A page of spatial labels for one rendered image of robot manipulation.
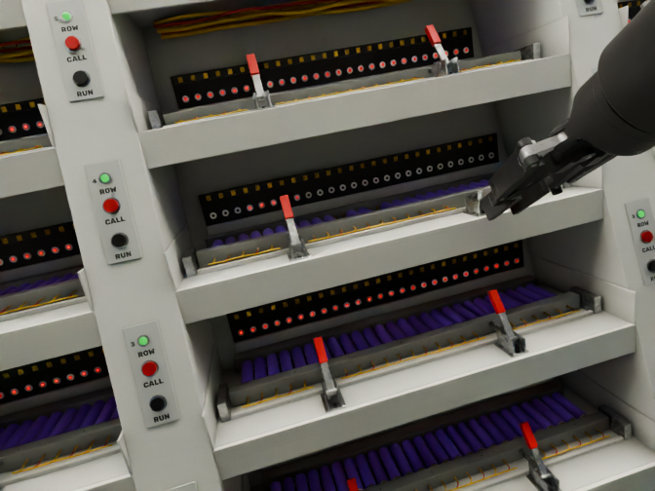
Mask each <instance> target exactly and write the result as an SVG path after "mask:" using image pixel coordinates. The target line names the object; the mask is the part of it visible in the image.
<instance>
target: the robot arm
mask: <svg viewBox="0 0 655 491"><path fill-rule="evenodd" d="M640 7H641V10H640V11H639V12H638V14H637V15H636V16H635V17H634V18H633V19H632V20H631V21H630V22H629V23H628V24H627V25H626V26H625V27H624V28H623V29H622V30H621V31H620V32H619V33H618V34H617V35H616V36H615V37H614V38H613V39H612V40H611V41H610V42H609V43H608V44H607V46H606V47H605V48H604V49H603V51H602V53H601V55H600V57H599V60H598V66H597V72H596V73H595V74H594V75H593V76H592V77H591V78H590V79H589V80H588V81H586V82H585V83H584V84H583V85H582V86H581V88H580V89H579V90H578V91H577V93H576V95H575V97H574V99H573V104H572V109H571V113H570V117H569V118H568V119H566V120H565V121H564V122H562V123H561V124H560V125H559V126H557V127H556V128H554V129H553V130H552V131H551V132H550V134H549V136H548V137H547V138H546V139H544V140H542V141H539V142H537V143H536V142H535V140H531V139H530V137H525V138H523V139H521V140H520V141H519V142H518V143H517V146H516V150H515V152H514V153H513V154H512V155H511V156H510V157H509V159H508V160H507V161H506V162H505V163H504V164H503V165H502V166H501V168H500V169H499V170H498V171H497V172H496V173H495V174H494V175H493V176H492V177H491V178H490V179H489V180H488V183H489V185H490V188H491V191H490V192H489V193H488V194H487V195H486V196H485V197H484V198H482V199H481V203H482V207H483V209H484V212H485V214H486V217H487V219H488V221H490V220H493V219H495V218H496V217H498V216H499V215H501V214H502V213H503V212H505V211H506V210H507V209H509V208H510V209H511V212H512V214H519V213H520V212H522V211H523V210H525V209H526V208H528V207H529V206H531V205H532V204H534V203H535V202H537V201H538V200H540V199H541V198H543V197H544V196H546V195H547V194H548V193H550V191H549V188H550V190H551V192H552V195H553V196H554V195H557V194H560V193H562V192H563V191H562V189H561V187H560V186H561V185H562V184H563V183H564V182H565V181H566V183H567V184H570V183H571V184H572V183H575V182H576V181H577V180H579V179H580V178H582V177H583V176H585V175H587V174H588V173H590V172H592V171H593V170H596V169H597V168H599V167H600V166H602V165H604V164H605V163H607V162H609V161H610V160H612V159H614V158H615V157H617V156H634V155H639V154H641V153H644V152H646V151H648V150H650V149H651V148H653V147H654V146H655V0H647V1H645V2H643V3H642V4H641V5H640Z"/></svg>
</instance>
